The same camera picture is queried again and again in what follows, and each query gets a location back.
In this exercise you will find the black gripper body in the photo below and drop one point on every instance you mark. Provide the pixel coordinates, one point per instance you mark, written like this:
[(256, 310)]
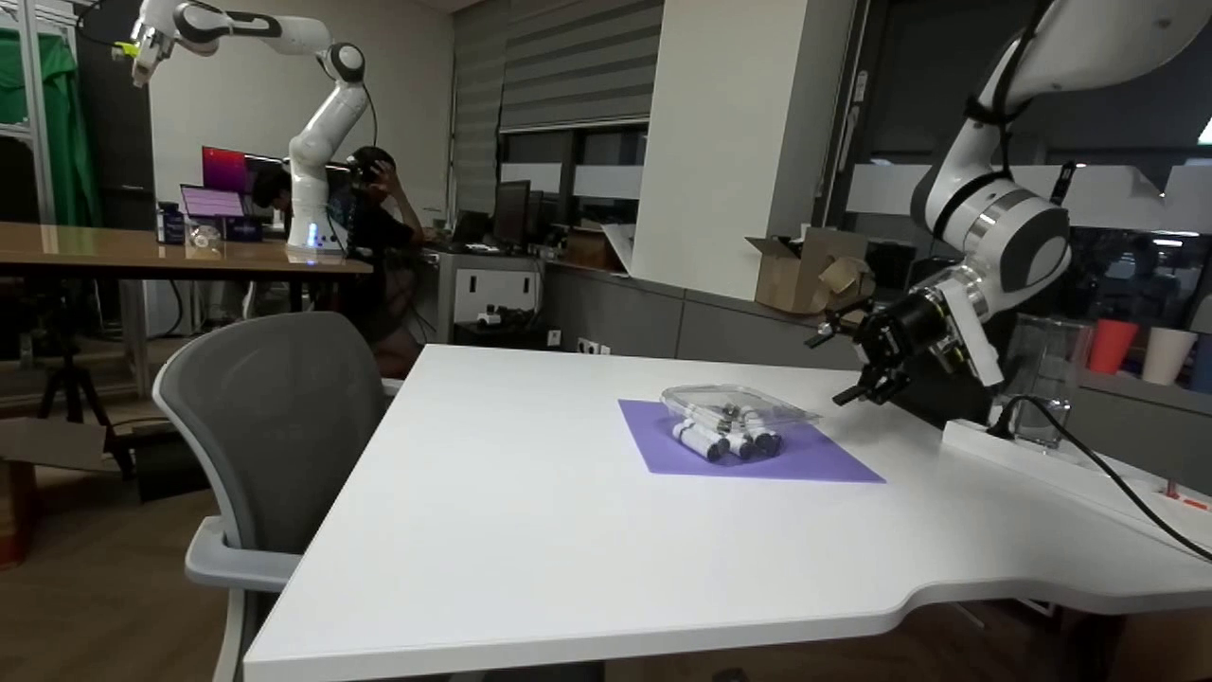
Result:
[(915, 334)]

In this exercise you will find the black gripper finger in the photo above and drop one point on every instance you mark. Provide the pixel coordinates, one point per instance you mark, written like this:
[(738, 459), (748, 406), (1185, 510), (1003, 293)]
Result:
[(859, 394), (841, 333)]

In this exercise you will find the clear plastic lid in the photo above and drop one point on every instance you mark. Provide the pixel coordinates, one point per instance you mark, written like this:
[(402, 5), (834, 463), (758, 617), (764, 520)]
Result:
[(721, 396)]

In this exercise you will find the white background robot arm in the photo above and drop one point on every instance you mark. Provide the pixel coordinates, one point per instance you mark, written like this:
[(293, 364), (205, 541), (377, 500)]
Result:
[(316, 140)]

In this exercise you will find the open cardboard box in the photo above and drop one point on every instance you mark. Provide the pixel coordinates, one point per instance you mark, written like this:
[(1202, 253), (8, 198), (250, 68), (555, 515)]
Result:
[(802, 277)]

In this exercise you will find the clear plastic bowl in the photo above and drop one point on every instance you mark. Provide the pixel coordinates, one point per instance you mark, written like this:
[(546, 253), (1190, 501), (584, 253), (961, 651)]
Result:
[(684, 424)]

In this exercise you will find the open laptop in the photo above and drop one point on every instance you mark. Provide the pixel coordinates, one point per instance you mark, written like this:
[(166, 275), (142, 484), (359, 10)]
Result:
[(214, 204)]

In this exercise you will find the purple mat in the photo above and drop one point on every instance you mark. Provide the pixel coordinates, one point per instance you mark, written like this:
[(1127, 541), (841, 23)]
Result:
[(810, 459)]

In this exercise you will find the white power strip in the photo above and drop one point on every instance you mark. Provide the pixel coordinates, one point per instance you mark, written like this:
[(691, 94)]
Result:
[(978, 443)]

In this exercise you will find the red cup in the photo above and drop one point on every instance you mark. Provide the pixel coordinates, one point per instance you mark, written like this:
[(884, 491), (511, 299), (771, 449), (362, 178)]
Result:
[(1111, 347)]

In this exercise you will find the white cup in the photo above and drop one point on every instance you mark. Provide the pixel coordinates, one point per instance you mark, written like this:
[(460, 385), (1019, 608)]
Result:
[(1167, 359)]

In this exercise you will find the white drawer cabinet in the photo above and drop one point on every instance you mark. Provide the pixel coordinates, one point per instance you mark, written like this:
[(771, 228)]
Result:
[(495, 291)]

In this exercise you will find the grey window blinds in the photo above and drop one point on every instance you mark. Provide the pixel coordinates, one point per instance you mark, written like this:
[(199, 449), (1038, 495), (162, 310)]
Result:
[(571, 61)]

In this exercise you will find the person in dark clothes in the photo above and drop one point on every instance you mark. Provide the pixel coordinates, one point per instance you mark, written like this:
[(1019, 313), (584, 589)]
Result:
[(381, 241)]

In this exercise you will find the grey mesh office chair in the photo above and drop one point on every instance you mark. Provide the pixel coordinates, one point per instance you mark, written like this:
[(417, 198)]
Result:
[(277, 419)]

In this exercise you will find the black computer monitor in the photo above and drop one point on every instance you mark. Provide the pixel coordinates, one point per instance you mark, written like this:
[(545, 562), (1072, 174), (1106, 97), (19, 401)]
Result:
[(230, 169)]

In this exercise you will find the wooden table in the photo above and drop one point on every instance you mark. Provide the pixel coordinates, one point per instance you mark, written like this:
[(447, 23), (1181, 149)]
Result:
[(128, 253)]

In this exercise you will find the black tripod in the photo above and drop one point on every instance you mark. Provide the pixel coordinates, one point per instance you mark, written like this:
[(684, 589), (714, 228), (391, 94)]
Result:
[(74, 385)]

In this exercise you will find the green cloth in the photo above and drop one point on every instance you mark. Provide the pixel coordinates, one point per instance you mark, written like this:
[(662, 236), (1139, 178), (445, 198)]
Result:
[(64, 126)]

